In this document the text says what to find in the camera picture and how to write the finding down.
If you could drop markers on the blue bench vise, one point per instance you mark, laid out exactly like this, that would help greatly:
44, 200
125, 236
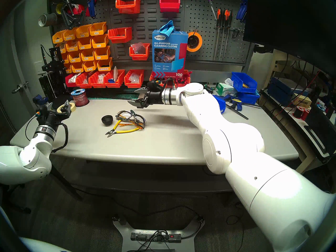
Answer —
39, 99

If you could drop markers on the white paper packet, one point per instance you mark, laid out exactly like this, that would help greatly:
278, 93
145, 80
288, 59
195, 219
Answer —
115, 71

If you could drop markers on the black metal press stand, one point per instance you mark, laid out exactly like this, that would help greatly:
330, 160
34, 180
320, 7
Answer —
53, 66

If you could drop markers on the orange bin with plastic cover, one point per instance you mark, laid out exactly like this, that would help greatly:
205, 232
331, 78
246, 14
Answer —
62, 47

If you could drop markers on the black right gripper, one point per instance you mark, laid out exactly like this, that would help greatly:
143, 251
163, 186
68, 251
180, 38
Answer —
153, 96

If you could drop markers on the crimson louvre bin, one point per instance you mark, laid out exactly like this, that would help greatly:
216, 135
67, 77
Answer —
169, 6

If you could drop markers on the orange bin labelled M3-4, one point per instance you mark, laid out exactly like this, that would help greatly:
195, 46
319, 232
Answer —
99, 41

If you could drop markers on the orange bin unreadable label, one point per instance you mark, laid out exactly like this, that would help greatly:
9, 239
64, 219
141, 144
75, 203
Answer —
66, 58

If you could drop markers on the orange bin labelled M3-12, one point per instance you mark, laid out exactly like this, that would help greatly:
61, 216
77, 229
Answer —
74, 57

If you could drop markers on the black flat device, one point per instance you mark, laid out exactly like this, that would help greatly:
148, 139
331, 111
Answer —
321, 133

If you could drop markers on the blue microfibre cloth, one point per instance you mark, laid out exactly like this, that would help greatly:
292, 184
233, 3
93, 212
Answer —
167, 28

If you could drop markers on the orange bin labelled M4X4X6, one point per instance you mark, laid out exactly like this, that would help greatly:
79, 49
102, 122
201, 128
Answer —
71, 46

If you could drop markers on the blue bar clamp yellow label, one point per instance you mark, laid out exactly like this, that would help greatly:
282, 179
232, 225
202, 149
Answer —
236, 101

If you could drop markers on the orange bin labelled M4-0.7 HEX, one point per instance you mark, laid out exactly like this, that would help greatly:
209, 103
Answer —
104, 64

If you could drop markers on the white printed parts bag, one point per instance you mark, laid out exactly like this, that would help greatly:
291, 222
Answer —
73, 78

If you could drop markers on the dark grey tool panel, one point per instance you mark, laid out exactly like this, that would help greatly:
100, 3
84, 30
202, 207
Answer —
147, 23

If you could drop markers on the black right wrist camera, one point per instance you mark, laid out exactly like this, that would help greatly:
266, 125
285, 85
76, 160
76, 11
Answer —
154, 84

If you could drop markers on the yellow tape roll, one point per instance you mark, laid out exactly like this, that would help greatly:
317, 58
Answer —
59, 8

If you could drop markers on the blue cleaning cloths box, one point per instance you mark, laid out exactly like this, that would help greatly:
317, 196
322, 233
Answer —
169, 59

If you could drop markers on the orange bin labelled M2.5-6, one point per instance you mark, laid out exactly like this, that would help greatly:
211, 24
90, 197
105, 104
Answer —
77, 67

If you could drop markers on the clear plastic bag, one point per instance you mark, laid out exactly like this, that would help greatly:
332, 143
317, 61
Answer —
134, 77
138, 48

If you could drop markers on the orange bin label ending 8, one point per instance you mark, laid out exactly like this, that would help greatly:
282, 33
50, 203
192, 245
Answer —
68, 69

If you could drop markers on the silver duct tape roll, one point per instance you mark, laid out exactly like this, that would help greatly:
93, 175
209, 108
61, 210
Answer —
48, 19

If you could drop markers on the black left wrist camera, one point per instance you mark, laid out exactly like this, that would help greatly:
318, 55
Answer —
38, 113

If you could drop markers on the clear screw bag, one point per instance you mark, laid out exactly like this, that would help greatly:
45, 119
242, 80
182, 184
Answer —
84, 78

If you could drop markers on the orange bin labelled M2.5-5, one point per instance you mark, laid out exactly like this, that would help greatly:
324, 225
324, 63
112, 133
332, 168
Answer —
89, 66

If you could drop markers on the blue labelled storage bin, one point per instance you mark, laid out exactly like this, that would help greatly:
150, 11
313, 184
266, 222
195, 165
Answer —
221, 104

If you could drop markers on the dark grey C-clamp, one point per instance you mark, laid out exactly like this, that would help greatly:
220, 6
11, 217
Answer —
67, 20
78, 20

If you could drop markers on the red white tape roll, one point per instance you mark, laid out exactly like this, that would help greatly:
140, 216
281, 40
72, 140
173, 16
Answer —
77, 10

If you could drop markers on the white robot torso shell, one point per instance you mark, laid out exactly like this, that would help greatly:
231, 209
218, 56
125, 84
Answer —
39, 247

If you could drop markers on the green white tissue box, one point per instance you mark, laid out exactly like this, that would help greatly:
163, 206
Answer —
225, 92

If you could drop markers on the red plastic knobs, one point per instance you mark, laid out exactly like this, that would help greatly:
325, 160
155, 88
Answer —
182, 80

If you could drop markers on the green cutting mat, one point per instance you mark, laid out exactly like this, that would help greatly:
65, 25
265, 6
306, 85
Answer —
118, 96

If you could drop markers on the small cardboard box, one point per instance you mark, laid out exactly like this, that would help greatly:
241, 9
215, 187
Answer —
303, 101

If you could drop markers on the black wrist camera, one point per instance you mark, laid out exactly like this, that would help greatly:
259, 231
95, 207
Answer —
38, 113
154, 84

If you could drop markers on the black soldering iron pen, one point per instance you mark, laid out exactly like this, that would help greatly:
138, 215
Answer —
42, 54

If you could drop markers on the dark blue case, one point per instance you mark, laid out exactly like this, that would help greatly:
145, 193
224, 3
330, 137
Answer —
281, 91

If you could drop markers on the clear parts packets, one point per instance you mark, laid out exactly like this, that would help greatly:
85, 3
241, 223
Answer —
101, 78

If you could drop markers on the orange bin labelled M3-8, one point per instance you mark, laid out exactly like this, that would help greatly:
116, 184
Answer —
87, 55

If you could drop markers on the black bit holder tower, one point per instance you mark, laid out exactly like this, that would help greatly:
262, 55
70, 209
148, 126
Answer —
55, 86

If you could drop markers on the crimson parts bin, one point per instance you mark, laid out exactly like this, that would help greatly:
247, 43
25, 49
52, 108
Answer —
71, 83

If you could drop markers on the red stackable parts bin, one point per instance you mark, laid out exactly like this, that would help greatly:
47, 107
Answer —
115, 84
95, 84
152, 76
134, 84
81, 84
189, 75

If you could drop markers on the clear safety glasses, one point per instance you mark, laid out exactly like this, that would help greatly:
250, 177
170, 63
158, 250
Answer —
136, 120

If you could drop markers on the blue spring clamps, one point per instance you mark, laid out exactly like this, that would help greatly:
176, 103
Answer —
242, 8

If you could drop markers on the orange bin labelled M3X6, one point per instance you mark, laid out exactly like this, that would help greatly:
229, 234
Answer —
97, 29

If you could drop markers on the orange black screwdriver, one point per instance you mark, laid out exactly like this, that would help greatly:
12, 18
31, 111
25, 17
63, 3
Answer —
230, 17
218, 15
225, 16

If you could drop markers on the orange bin labelled M3X5X4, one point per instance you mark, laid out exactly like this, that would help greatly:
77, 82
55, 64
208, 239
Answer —
58, 37

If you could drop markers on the black power strip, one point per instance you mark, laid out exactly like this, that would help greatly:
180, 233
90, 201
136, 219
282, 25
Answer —
147, 237

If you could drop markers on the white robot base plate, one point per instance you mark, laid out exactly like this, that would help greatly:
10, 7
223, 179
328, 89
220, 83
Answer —
126, 243

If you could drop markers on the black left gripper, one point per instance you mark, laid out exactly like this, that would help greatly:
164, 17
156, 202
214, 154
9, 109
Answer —
53, 117

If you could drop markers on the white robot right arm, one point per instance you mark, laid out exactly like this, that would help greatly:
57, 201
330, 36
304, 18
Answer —
236, 149

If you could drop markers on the orange tape roll on pegboard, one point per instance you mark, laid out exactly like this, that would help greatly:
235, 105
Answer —
200, 42

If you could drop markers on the orange bin labelled M3-6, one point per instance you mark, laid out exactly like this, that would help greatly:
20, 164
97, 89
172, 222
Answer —
101, 53

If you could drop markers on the beige masking tape roll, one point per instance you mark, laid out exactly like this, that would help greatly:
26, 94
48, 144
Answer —
73, 107

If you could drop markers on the red louvre bin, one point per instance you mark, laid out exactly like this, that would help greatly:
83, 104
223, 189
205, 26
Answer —
120, 36
128, 7
139, 56

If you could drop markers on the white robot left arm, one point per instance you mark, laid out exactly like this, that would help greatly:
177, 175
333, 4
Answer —
23, 159

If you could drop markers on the black monitor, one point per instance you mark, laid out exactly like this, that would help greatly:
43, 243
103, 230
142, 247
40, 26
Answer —
288, 23

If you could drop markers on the orange bin labelled M3X8 BAD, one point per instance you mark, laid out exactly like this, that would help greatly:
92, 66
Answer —
69, 35

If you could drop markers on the orange bin labelled M4-6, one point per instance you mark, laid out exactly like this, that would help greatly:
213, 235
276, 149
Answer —
84, 43

